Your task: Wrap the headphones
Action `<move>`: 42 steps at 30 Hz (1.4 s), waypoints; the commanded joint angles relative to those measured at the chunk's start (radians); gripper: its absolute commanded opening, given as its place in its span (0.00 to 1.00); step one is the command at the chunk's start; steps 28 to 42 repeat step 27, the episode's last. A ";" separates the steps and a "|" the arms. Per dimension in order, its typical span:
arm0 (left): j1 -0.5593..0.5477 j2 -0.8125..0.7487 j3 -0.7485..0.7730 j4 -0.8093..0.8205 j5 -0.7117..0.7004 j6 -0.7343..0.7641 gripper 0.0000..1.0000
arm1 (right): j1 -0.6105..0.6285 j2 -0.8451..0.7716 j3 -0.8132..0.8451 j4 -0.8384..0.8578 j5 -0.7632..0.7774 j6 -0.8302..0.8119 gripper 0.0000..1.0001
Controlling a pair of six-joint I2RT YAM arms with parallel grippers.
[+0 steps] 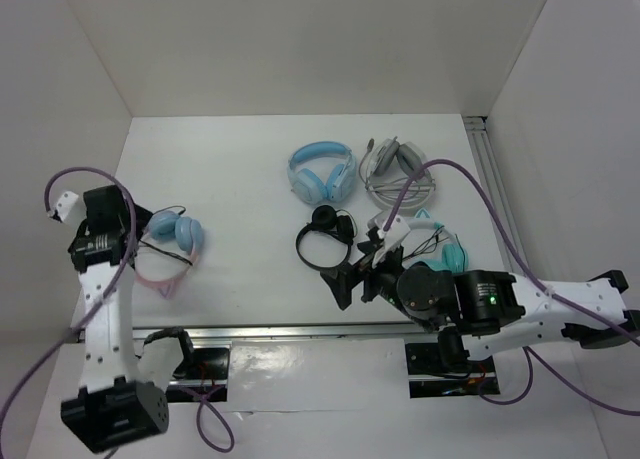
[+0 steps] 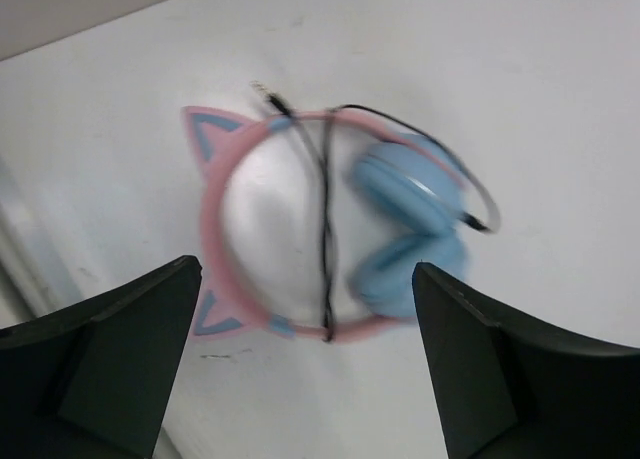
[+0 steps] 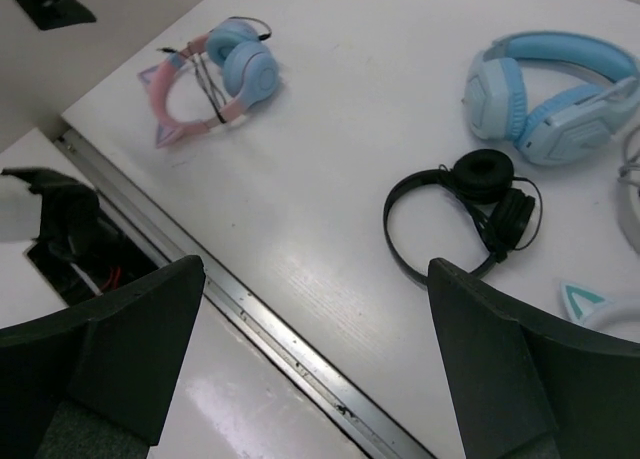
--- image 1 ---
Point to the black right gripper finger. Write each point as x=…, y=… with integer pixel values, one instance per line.
x=341, y=282
x=379, y=254

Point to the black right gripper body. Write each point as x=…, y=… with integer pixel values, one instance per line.
x=384, y=271

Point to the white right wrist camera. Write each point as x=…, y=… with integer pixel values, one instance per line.
x=387, y=239

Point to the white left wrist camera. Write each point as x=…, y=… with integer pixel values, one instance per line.
x=69, y=209

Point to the white teal cat-ear headphones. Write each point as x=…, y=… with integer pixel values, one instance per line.
x=442, y=250

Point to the aluminium front rail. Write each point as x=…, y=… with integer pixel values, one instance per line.
x=305, y=331

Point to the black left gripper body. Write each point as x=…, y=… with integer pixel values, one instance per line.
x=141, y=219

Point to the pink blue cat-ear headphones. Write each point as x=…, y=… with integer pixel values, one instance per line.
x=164, y=226

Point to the aluminium rail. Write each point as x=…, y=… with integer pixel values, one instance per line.
x=305, y=331
x=491, y=179

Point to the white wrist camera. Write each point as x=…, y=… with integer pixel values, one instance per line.
x=69, y=209
x=387, y=239

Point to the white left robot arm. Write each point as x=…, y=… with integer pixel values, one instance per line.
x=122, y=393

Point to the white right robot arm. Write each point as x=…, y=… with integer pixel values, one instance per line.
x=479, y=313

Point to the aluminium right side rail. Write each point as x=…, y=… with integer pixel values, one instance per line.
x=491, y=179

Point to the light blue over-ear headphones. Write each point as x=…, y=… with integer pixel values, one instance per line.
x=321, y=172

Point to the white grey gaming headset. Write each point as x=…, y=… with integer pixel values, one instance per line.
x=384, y=170

